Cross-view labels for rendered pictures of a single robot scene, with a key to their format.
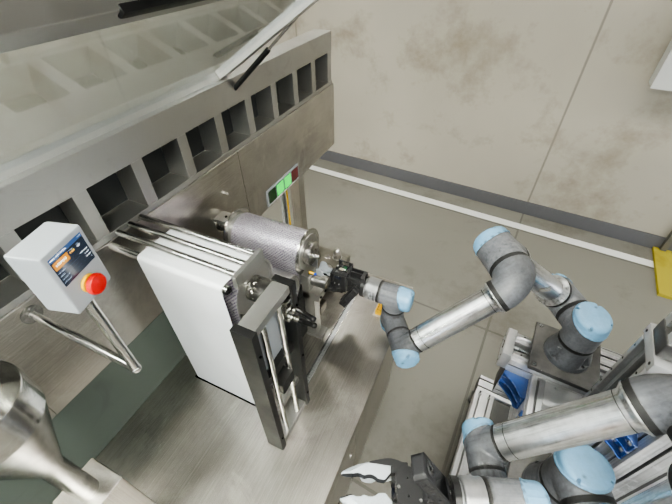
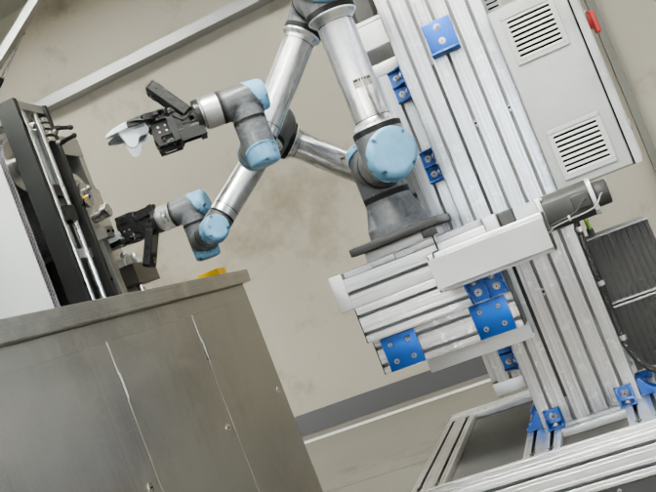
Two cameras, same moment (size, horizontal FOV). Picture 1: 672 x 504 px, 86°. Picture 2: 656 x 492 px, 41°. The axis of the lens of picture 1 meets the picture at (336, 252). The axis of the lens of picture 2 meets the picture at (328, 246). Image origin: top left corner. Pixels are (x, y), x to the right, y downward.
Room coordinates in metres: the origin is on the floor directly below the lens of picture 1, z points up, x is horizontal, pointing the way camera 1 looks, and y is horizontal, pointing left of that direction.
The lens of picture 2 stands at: (-1.73, 0.11, 0.76)
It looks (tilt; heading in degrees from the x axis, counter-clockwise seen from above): 2 degrees up; 346
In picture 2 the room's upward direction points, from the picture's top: 21 degrees counter-clockwise
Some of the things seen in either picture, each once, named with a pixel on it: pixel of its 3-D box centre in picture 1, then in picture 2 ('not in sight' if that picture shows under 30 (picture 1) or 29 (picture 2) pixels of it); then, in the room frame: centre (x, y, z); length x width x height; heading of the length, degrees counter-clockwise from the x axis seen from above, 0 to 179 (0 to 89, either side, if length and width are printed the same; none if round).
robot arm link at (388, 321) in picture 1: (393, 319); (203, 238); (0.74, -0.19, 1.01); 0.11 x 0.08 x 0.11; 8
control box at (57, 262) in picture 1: (68, 268); not in sight; (0.34, 0.35, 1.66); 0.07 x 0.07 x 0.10; 81
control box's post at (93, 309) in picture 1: (111, 335); not in sight; (0.34, 0.36, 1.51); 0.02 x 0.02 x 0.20
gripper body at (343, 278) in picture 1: (349, 279); (141, 225); (0.83, -0.04, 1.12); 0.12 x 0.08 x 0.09; 65
